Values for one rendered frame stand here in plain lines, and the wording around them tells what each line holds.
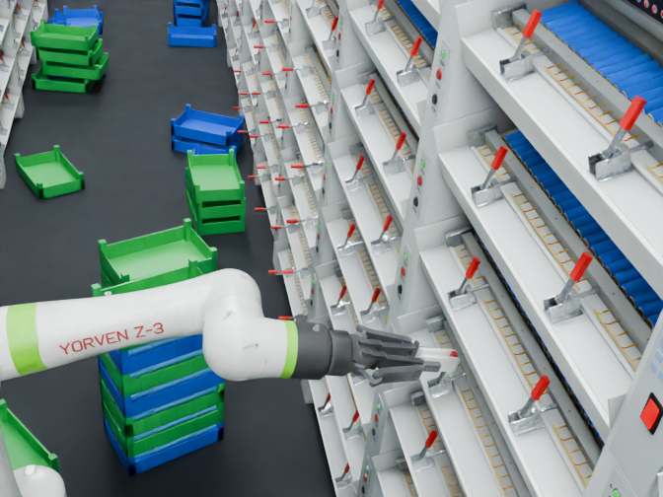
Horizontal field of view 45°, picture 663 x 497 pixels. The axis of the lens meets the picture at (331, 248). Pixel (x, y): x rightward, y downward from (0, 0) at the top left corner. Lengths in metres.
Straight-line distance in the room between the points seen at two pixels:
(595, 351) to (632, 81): 0.33
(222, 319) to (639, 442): 0.66
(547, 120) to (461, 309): 0.41
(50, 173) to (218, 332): 2.69
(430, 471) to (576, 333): 0.65
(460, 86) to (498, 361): 0.43
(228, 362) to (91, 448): 1.36
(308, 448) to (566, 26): 1.68
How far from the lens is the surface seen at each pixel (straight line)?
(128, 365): 2.16
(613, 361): 0.97
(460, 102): 1.31
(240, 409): 2.63
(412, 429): 1.64
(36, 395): 2.73
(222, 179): 3.46
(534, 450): 1.12
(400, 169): 1.65
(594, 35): 1.17
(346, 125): 2.08
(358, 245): 2.10
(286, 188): 2.96
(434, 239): 1.43
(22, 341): 1.37
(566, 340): 0.99
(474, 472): 1.34
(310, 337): 1.27
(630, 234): 0.85
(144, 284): 2.28
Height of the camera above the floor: 1.89
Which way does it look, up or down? 34 degrees down
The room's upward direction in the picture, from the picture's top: 7 degrees clockwise
